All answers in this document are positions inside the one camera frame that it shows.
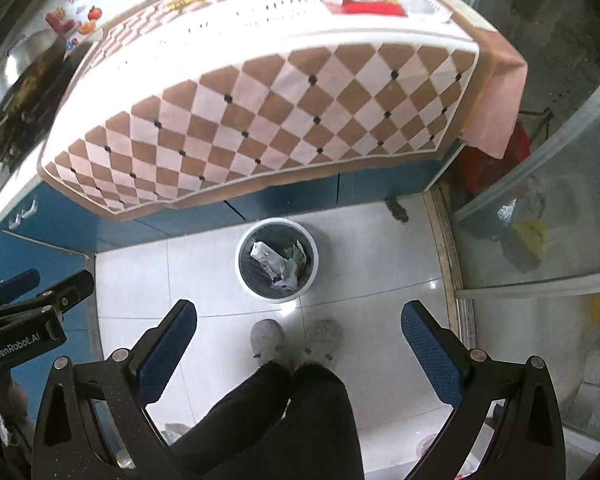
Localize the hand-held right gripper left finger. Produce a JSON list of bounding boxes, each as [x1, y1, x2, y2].
[[30, 299, 198, 480]]

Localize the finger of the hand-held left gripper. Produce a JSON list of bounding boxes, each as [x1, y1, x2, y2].
[[0, 270, 95, 329], [0, 268, 41, 306]]

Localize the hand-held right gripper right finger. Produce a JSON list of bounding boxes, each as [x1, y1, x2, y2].
[[401, 300, 566, 480]]

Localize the white round trash bin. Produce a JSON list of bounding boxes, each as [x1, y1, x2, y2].
[[236, 217, 320, 303]]

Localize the grey slipper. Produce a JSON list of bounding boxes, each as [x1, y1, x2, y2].
[[250, 319, 285, 361], [305, 319, 344, 362]]

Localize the person's black trouser legs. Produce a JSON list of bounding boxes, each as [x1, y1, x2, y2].
[[169, 360, 367, 480]]

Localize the sliding glass door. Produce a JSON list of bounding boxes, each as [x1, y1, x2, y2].
[[425, 0, 600, 461]]

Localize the steel wok lid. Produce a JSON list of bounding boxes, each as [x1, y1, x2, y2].
[[4, 25, 72, 78]]

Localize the checkered pink brown tablecloth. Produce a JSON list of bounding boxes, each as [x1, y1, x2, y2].
[[37, 0, 529, 224]]

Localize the red white plastic bag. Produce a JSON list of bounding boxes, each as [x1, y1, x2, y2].
[[316, 0, 454, 24]]

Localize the colourful wall stickers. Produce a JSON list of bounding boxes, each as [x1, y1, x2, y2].
[[44, 0, 104, 52]]

